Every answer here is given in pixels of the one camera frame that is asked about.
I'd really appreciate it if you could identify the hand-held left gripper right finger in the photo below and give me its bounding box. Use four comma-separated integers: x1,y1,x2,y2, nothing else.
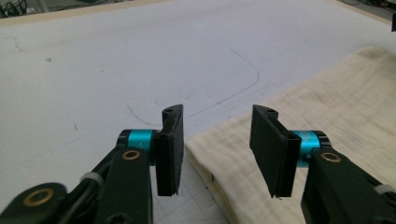
248,105,332,199

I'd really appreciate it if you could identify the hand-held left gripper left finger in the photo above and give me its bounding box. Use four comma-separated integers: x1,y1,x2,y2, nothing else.
118,104,185,197

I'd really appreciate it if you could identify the cream printed cloth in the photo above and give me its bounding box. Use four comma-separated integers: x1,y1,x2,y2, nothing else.
185,46,396,224

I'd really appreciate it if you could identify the white grid mat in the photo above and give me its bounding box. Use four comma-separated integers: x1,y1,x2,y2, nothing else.
0,0,396,224

